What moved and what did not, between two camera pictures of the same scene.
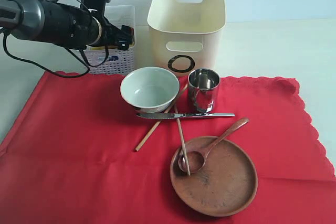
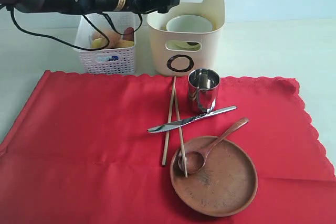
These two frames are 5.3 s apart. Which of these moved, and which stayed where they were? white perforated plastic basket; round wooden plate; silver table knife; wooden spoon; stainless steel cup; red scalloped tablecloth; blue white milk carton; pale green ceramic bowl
Moved: pale green ceramic bowl; silver table knife
Stayed: stainless steel cup; white perforated plastic basket; wooden spoon; red scalloped tablecloth; blue white milk carton; round wooden plate
